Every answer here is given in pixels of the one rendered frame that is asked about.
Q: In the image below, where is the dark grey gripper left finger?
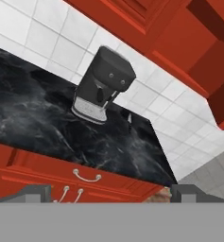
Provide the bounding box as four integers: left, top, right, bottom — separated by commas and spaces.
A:
0, 184, 52, 203

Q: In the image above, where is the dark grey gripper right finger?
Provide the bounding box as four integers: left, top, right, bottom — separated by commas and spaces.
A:
171, 183, 224, 203

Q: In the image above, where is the red drawer front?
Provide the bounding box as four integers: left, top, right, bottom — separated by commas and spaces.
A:
6, 147, 164, 199

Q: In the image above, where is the black coffee machine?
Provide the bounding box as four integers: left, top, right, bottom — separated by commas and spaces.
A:
71, 45, 137, 126

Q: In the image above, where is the silver cabinet door handle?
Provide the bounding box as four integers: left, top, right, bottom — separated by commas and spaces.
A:
53, 185, 71, 203
71, 188, 85, 203

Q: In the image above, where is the silver drawer handle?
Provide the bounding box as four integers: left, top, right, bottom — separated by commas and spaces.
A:
72, 168, 103, 183

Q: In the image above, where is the red wall cabinet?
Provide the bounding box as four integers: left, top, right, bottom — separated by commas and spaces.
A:
63, 0, 224, 131

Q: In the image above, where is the red wall cabinet door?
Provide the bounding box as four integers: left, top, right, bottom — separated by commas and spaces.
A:
63, 0, 193, 55

